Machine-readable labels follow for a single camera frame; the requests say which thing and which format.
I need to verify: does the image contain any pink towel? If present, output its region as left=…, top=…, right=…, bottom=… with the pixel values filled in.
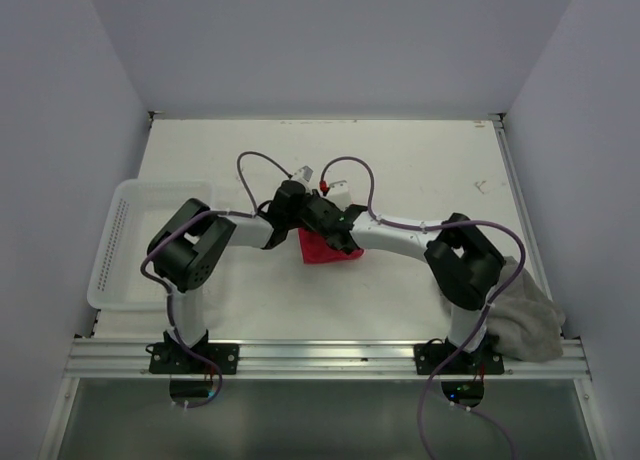
left=298, top=228, right=364, bottom=265

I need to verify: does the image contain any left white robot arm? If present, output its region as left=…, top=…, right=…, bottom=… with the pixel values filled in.
left=140, top=180, right=318, bottom=373

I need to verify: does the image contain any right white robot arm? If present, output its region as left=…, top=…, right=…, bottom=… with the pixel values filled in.
left=300, top=197, right=505, bottom=373

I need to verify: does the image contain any clear plastic basket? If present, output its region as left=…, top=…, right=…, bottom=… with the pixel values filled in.
left=87, top=179, right=213, bottom=312

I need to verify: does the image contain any grey towel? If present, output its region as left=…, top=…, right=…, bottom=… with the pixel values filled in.
left=487, top=269, right=566, bottom=363

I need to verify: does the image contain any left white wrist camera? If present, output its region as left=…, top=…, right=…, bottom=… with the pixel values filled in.
left=290, top=165, right=314, bottom=183

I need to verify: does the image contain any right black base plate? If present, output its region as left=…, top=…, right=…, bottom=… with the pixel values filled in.
left=413, top=338, right=505, bottom=376

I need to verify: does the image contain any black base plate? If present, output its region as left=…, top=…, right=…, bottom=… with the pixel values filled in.
left=145, top=339, right=239, bottom=375
left=413, top=338, right=505, bottom=376

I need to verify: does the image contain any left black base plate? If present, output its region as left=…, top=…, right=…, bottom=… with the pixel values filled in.
left=145, top=339, right=239, bottom=375

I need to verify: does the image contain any aluminium mounting rail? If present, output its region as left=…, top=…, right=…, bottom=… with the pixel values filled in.
left=63, top=338, right=590, bottom=380

